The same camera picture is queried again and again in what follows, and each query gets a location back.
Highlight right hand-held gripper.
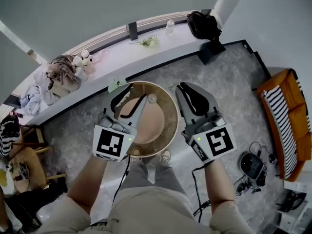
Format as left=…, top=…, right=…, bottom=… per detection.
left=175, top=81, right=238, bottom=166

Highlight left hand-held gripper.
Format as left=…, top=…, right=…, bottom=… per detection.
left=92, top=82, right=149, bottom=163

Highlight person's right forearm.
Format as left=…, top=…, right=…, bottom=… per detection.
left=203, top=158, right=241, bottom=215

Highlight person's left forearm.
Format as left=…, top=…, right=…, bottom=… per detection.
left=65, top=154, right=130, bottom=215

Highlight round rimmed wooden side table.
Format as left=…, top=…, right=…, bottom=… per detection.
left=114, top=80, right=181, bottom=158

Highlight pink round plate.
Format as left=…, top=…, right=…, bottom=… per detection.
left=118, top=97, right=167, bottom=145

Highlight person's left shoe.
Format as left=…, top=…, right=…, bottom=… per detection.
left=131, top=146, right=144, bottom=163

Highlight person's shoe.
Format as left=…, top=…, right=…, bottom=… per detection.
left=159, top=147, right=173, bottom=164
left=131, top=146, right=144, bottom=163

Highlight white window ledge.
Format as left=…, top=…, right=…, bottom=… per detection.
left=11, top=20, right=216, bottom=127

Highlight black box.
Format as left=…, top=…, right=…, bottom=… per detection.
left=198, top=40, right=226, bottom=65

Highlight person's right shoe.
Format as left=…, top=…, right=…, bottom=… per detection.
left=159, top=147, right=173, bottom=164

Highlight pink cloth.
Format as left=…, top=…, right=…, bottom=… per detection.
left=91, top=48, right=110, bottom=64

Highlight cluster of white bottles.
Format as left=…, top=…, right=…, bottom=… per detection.
left=72, top=49, right=96, bottom=82

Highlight white flower bouquet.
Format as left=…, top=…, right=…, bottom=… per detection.
left=128, top=34, right=160, bottom=49

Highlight person's grey trousers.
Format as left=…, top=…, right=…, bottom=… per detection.
left=120, top=161, right=189, bottom=196

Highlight brown striped fabric bag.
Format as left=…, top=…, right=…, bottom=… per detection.
left=45, top=54, right=81, bottom=91

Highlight black bag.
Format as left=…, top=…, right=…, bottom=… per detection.
left=186, top=10, right=223, bottom=42

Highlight black upright stand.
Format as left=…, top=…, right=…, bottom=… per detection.
left=127, top=22, right=138, bottom=41

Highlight grey round floor device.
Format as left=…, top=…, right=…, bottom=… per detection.
left=239, top=152, right=268, bottom=188

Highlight black white striped blanket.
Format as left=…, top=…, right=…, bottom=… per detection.
left=260, top=86, right=300, bottom=180

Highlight orange sofa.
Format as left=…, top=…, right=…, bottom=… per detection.
left=256, top=68, right=312, bottom=183

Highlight wooden chair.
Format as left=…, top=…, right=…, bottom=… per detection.
left=9, top=125, right=68, bottom=194

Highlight person's beige shirt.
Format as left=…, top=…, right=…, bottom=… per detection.
left=36, top=186, right=257, bottom=234

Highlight black white striped garment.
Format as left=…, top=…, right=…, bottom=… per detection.
left=0, top=115, right=21, bottom=157

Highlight white storage box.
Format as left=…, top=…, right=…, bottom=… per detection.
left=276, top=180, right=312, bottom=234

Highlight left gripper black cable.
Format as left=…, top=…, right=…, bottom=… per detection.
left=111, top=155, right=131, bottom=210

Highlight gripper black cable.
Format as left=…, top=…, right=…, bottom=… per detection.
left=111, top=155, right=131, bottom=210
left=191, top=163, right=212, bottom=223

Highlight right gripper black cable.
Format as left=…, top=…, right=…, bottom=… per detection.
left=191, top=163, right=212, bottom=223

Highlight tangle of black floor cables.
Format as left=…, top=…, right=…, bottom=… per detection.
left=233, top=141, right=279, bottom=197

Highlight black folded frame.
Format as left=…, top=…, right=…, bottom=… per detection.
left=276, top=188, right=308, bottom=214

